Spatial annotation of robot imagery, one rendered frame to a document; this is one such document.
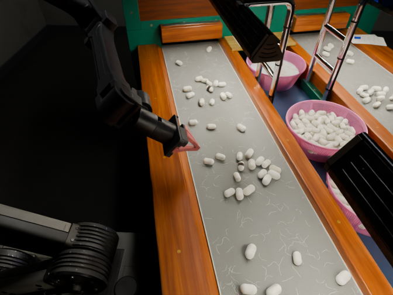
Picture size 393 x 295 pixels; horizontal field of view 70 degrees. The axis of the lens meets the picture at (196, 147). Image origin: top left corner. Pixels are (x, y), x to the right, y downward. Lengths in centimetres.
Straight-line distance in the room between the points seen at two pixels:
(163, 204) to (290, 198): 35
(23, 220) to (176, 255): 34
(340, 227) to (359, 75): 85
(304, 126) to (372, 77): 51
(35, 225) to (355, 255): 72
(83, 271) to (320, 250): 54
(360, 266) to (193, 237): 37
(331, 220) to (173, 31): 106
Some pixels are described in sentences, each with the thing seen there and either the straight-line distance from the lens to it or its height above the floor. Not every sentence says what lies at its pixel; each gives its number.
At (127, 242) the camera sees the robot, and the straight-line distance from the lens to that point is 105.
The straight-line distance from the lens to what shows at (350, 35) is 115.
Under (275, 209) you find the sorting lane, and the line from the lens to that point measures 79.
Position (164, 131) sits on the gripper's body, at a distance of 67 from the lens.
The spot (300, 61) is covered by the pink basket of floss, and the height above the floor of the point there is 76.
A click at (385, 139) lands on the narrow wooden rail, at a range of 110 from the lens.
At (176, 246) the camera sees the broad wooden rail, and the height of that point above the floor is 77.
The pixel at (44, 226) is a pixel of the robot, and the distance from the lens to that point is 73.
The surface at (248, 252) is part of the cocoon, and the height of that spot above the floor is 76.
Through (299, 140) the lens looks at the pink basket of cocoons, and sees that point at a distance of 99.
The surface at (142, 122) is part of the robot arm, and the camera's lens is 65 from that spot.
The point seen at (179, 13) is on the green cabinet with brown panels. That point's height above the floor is 90.
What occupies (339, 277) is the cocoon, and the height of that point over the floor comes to 76.
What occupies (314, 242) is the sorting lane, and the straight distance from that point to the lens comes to 78.
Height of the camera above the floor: 138
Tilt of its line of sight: 45 degrees down
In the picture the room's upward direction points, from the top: straight up
